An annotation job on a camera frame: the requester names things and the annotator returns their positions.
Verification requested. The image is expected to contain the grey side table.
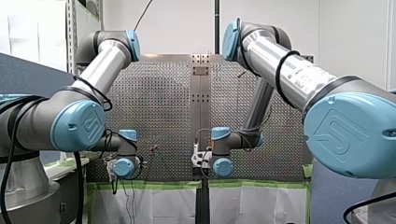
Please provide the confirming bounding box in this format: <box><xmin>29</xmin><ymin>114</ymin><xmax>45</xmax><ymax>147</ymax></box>
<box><xmin>42</xmin><ymin>150</ymin><xmax>92</xmax><ymax>224</ymax></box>

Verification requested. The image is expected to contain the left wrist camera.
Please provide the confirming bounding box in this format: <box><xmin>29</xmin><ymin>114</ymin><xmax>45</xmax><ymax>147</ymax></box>
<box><xmin>106</xmin><ymin>157</ymin><xmax>119</xmax><ymax>183</ymax></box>

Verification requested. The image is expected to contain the grey board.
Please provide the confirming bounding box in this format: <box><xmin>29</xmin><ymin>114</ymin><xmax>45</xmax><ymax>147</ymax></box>
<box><xmin>310</xmin><ymin>159</ymin><xmax>378</xmax><ymax>224</ymax></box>

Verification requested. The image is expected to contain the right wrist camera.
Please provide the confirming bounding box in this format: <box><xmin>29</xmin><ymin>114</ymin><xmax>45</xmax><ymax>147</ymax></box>
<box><xmin>191</xmin><ymin>142</ymin><xmax>213</xmax><ymax>169</ymax></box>

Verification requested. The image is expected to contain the thin black hanging cable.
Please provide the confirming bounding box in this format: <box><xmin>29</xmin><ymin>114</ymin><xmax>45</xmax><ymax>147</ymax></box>
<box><xmin>133</xmin><ymin>0</ymin><xmax>154</xmax><ymax>32</ymax></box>

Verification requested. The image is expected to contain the metal shelf rack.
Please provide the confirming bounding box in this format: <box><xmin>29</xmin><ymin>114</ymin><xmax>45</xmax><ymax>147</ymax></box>
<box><xmin>64</xmin><ymin>0</ymin><xmax>105</xmax><ymax>77</ymax></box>

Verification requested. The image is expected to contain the black upright pole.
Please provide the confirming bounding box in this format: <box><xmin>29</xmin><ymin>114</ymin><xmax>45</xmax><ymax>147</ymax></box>
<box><xmin>214</xmin><ymin>0</ymin><xmax>220</xmax><ymax>56</ymax></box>

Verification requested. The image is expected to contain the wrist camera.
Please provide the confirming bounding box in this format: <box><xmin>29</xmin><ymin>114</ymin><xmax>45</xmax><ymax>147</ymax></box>
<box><xmin>191</xmin><ymin>142</ymin><xmax>213</xmax><ymax>169</ymax></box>
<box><xmin>106</xmin><ymin>157</ymin><xmax>119</xmax><ymax>183</ymax></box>

